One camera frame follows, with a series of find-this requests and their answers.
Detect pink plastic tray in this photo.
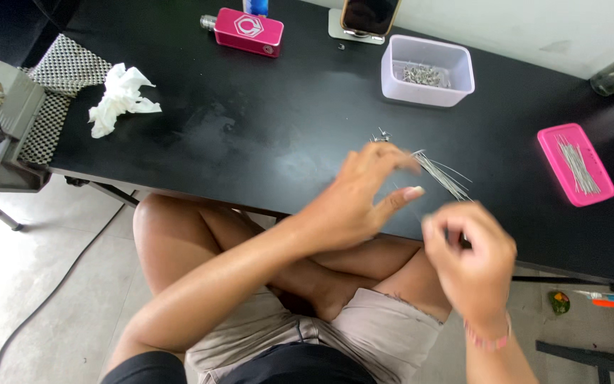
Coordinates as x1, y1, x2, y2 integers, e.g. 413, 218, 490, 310
537, 123, 614, 208

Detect person's bare legs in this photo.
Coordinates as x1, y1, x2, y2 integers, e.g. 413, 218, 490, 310
132, 192, 453, 324

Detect smartphone with gold edge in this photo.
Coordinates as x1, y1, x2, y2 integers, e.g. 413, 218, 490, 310
339, 0, 402, 37

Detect grey phone stand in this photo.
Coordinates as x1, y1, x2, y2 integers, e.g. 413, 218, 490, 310
328, 7, 386, 46

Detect pink bead bracelet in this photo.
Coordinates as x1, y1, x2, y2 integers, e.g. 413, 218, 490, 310
463, 314, 513, 351

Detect person's right hand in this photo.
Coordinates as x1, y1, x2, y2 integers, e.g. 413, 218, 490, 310
421, 201, 519, 326

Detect bundle of long metal pins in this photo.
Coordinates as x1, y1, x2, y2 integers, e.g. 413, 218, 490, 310
411, 149, 474, 203

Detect crumpled white tissue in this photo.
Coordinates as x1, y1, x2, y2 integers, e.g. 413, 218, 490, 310
88, 62, 163, 140

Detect black white checkered cloth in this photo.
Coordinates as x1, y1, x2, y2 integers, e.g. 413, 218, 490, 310
18, 33, 114, 165

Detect beige shorts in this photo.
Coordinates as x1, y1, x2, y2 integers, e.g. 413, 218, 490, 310
184, 287, 445, 384

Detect person's left hand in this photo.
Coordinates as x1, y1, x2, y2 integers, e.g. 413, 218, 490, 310
291, 141, 426, 255

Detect white plastic container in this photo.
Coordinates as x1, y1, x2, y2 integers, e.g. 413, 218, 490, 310
381, 34, 475, 108

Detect pink metal box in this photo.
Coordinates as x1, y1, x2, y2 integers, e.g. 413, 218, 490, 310
213, 7, 285, 59

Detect black table leg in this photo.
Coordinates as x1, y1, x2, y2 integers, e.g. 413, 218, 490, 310
64, 175, 141, 208

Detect black floor cable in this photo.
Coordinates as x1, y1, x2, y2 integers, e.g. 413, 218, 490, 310
0, 200, 129, 384

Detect pile of metal findings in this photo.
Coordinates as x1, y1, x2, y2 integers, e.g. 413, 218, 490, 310
400, 63, 451, 89

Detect green orange wrapper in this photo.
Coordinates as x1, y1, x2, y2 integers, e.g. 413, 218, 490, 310
548, 290, 571, 316

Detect row of thin metal pins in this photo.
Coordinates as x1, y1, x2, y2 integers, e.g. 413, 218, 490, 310
555, 134, 602, 196

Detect black metal frame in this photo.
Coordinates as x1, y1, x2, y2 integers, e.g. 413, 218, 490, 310
535, 340, 614, 384

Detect grey metal machine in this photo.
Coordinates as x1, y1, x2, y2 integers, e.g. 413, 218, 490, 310
0, 58, 52, 232

